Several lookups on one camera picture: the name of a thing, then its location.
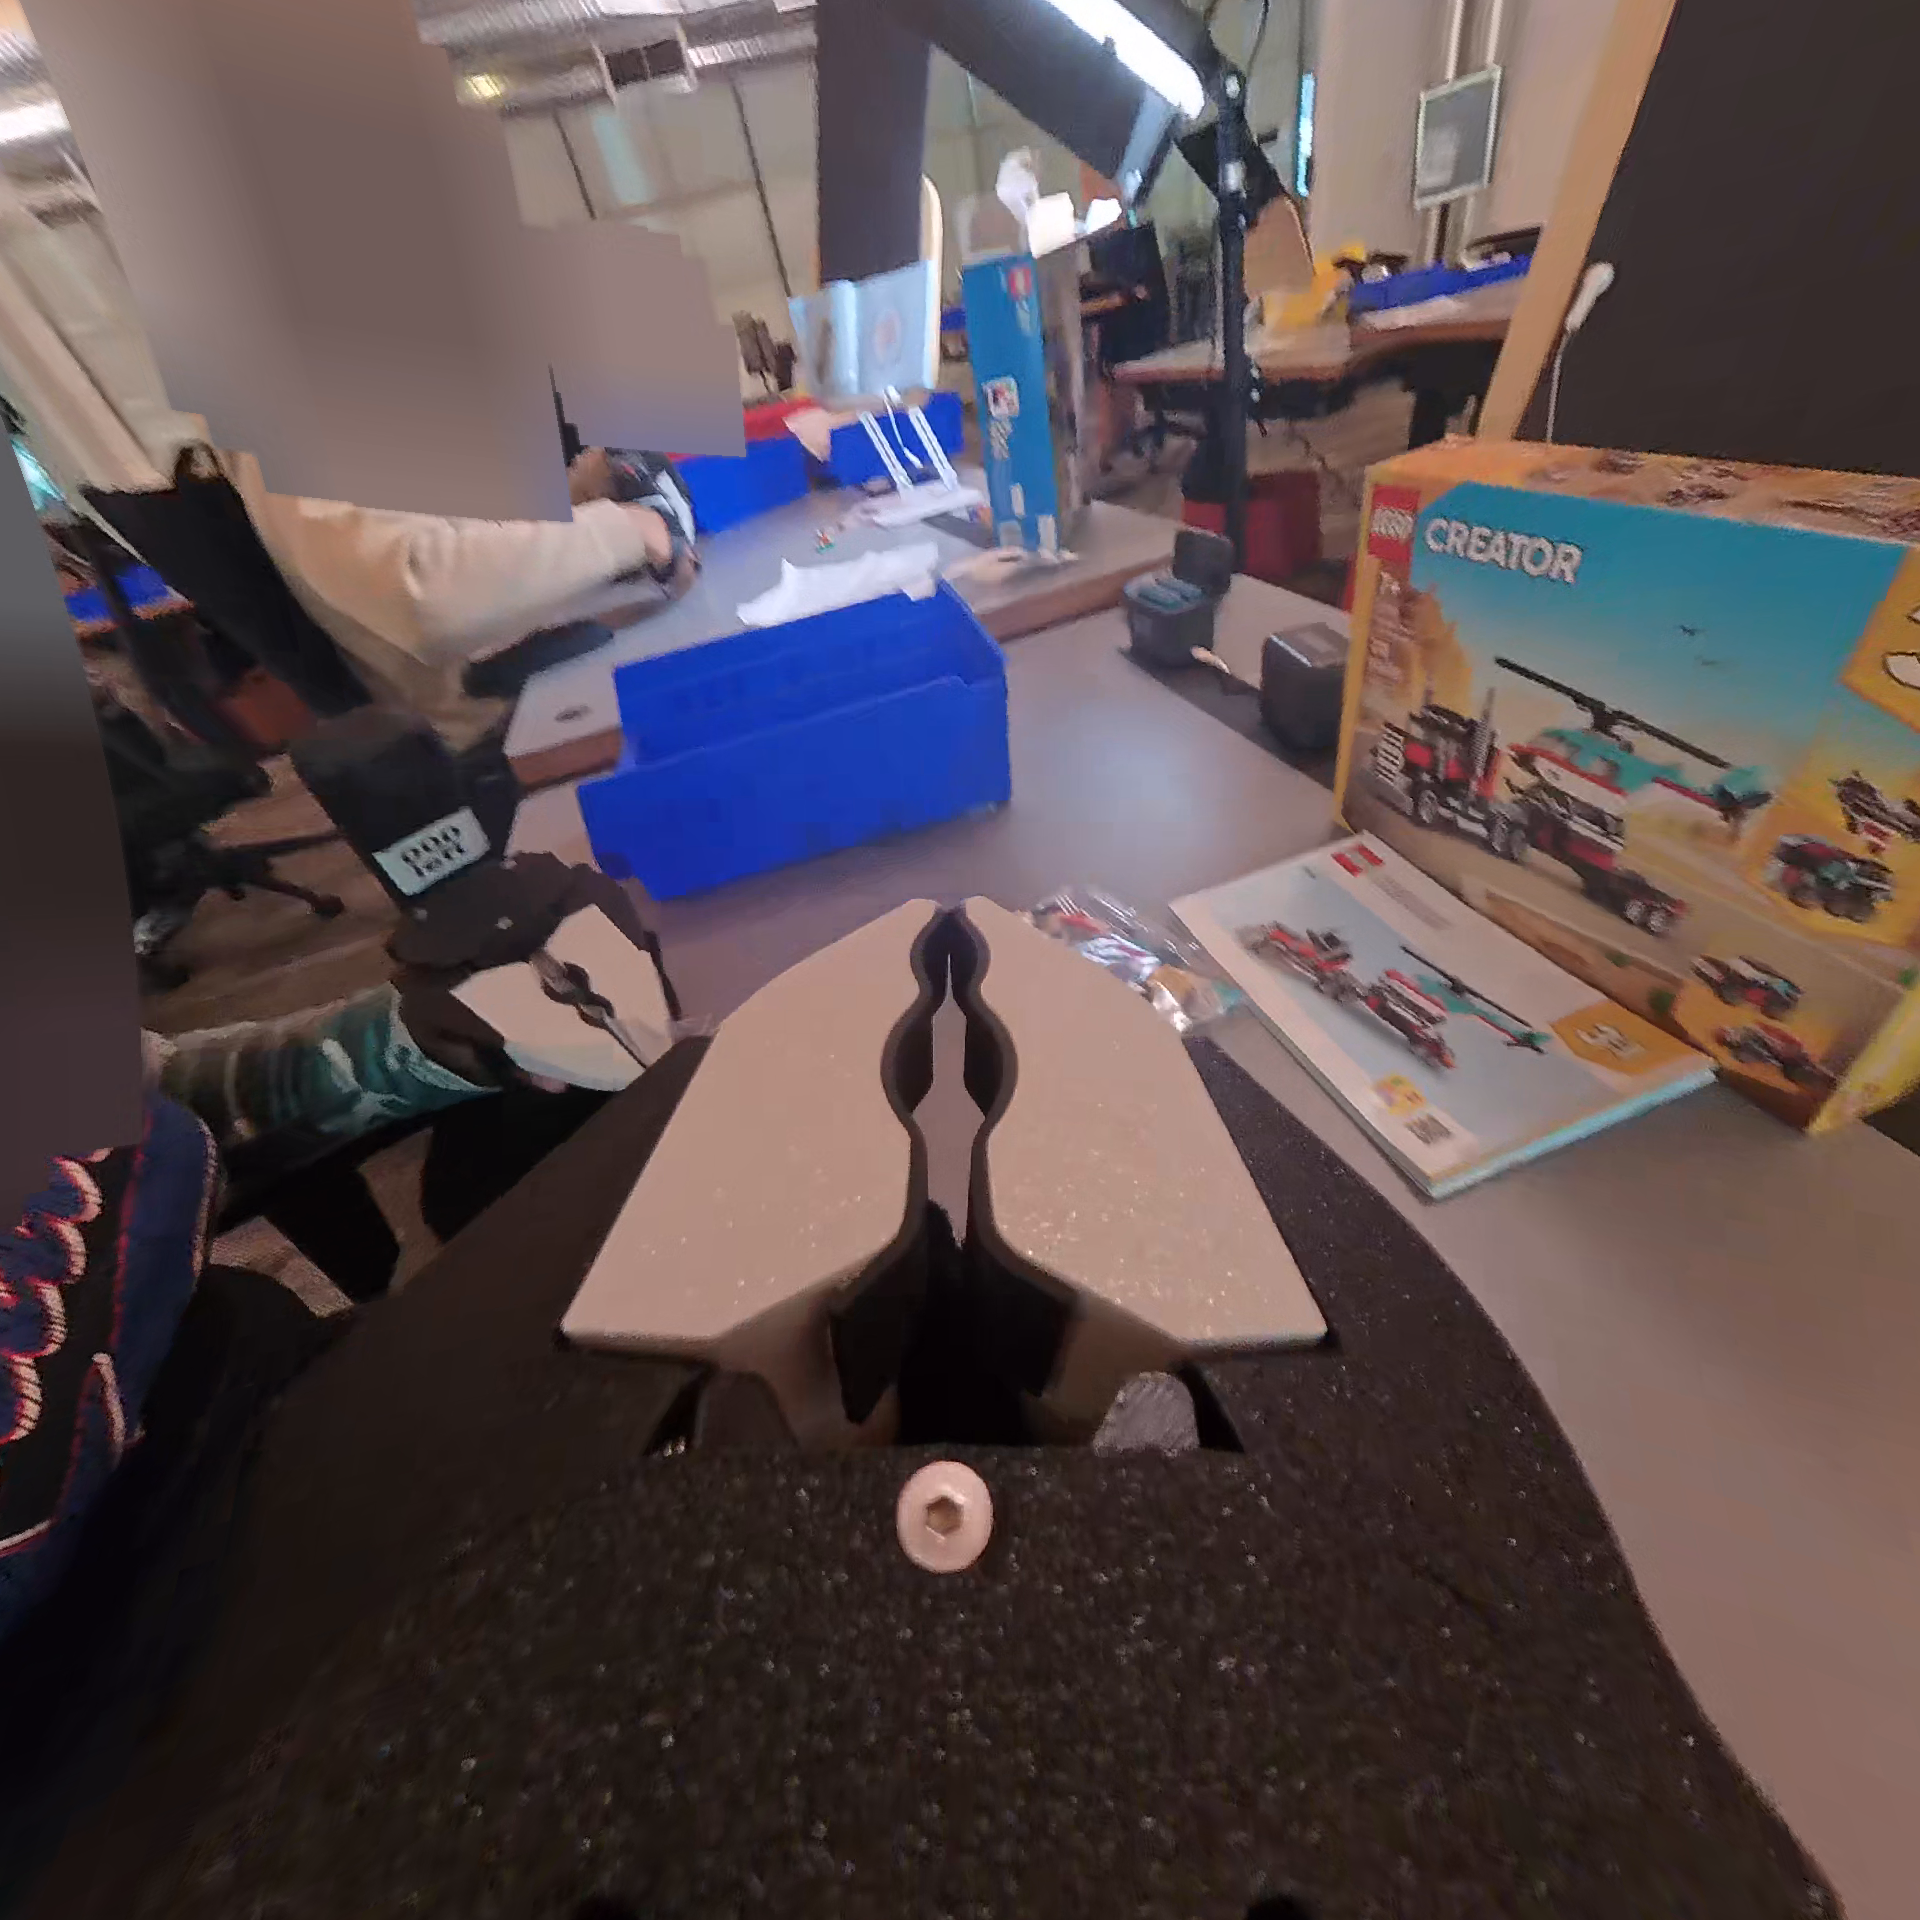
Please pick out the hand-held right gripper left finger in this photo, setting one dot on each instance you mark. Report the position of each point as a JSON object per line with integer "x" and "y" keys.
{"x": 751, "y": 1185}

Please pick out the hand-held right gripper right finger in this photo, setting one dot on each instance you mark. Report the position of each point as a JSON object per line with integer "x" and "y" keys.
{"x": 1141, "y": 1185}

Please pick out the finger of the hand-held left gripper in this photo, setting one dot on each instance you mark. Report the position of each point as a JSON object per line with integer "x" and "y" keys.
{"x": 547, "y": 1028}
{"x": 622, "y": 975}

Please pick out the clear bag of lego bricks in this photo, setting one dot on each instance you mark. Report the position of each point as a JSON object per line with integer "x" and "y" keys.
{"x": 1118, "y": 945}

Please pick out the large blue plastic bin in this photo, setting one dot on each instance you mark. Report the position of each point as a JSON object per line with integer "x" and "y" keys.
{"x": 810, "y": 750}

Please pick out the person's left forearm camouflage sleeve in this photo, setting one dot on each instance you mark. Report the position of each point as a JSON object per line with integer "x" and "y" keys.
{"x": 301, "y": 1072}

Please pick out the lego instruction booklet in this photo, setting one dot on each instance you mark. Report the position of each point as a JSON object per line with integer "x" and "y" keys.
{"x": 1426, "y": 1021}

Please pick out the crumpled white plastic bags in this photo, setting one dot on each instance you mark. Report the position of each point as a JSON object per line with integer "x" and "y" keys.
{"x": 840, "y": 582}

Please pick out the small blue plastic bin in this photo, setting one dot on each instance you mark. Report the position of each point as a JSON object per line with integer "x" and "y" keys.
{"x": 886, "y": 443}
{"x": 744, "y": 483}

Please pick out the yellow truck lego box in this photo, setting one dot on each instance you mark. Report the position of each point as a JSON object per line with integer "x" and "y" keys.
{"x": 1636, "y": 750}

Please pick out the tall blue lego box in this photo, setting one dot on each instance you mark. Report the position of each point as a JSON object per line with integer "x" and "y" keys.
{"x": 1020, "y": 405}

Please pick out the person's left hand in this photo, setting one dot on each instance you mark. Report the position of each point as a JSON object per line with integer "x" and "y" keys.
{"x": 452, "y": 1037}

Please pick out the black office chair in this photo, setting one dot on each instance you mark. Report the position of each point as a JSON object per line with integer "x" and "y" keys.
{"x": 182, "y": 809}

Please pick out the black cube device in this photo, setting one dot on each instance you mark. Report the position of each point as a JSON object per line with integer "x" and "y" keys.
{"x": 1302, "y": 687}

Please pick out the person's black lettered shirt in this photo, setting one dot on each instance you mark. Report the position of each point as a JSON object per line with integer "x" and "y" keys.
{"x": 91, "y": 1319}

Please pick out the black battery charger case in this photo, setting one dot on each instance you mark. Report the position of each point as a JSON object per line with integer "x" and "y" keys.
{"x": 1166, "y": 623}

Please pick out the white book stand with booklet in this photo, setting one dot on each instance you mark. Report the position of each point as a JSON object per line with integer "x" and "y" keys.
{"x": 879, "y": 347}

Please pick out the wooden background desk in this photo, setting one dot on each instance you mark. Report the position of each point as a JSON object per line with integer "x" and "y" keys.
{"x": 1320, "y": 352}

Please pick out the black light stand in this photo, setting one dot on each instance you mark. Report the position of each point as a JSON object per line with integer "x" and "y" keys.
{"x": 1230, "y": 331}

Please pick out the black softbox light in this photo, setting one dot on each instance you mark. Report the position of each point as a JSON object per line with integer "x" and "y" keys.
{"x": 1079, "y": 77}

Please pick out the black backdrop panel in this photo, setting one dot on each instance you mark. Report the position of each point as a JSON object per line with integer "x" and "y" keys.
{"x": 1756, "y": 225}

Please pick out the framed wall board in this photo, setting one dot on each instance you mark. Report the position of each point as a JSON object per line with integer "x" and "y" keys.
{"x": 1454, "y": 139}

